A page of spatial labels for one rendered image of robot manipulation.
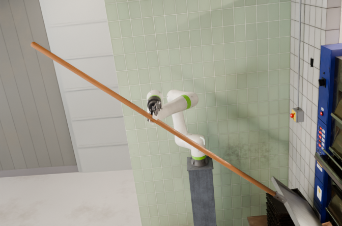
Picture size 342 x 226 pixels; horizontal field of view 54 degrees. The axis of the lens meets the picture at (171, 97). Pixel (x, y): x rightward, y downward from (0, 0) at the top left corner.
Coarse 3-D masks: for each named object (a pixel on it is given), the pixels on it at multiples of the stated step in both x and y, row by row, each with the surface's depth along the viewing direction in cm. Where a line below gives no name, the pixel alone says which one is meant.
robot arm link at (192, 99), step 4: (184, 92) 266; (188, 92) 263; (192, 92) 263; (184, 96) 255; (188, 96) 256; (192, 96) 259; (196, 96) 262; (188, 100) 254; (192, 100) 257; (196, 100) 261; (188, 104) 254; (192, 104) 258; (188, 108) 258
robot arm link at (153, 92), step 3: (153, 90) 227; (156, 90) 227; (150, 93) 225; (153, 93) 223; (156, 93) 224; (159, 93) 226; (147, 96) 227; (150, 96) 221; (159, 96) 222; (162, 96) 228; (147, 99) 226; (162, 99) 228; (147, 102) 228
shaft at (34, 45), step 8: (40, 48) 180; (48, 56) 182; (56, 56) 182; (64, 64) 183; (80, 72) 185; (88, 80) 186; (96, 80) 188; (104, 88) 188; (112, 96) 190; (120, 96) 190; (128, 104) 191; (144, 112) 193; (152, 120) 195; (168, 128) 197; (184, 136) 200; (192, 144) 201; (208, 152) 203; (216, 160) 205; (224, 160) 207; (232, 168) 207; (248, 176) 210; (256, 184) 211; (272, 192) 214
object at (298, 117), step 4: (292, 108) 298; (296, 108) 296; (300, 108) 295; (292, 112) 298; (296, 112) 290; (300, 112) 290; (296, 116) 291; (300, 116) 291; (296, 120) 292; (300, 120) 292
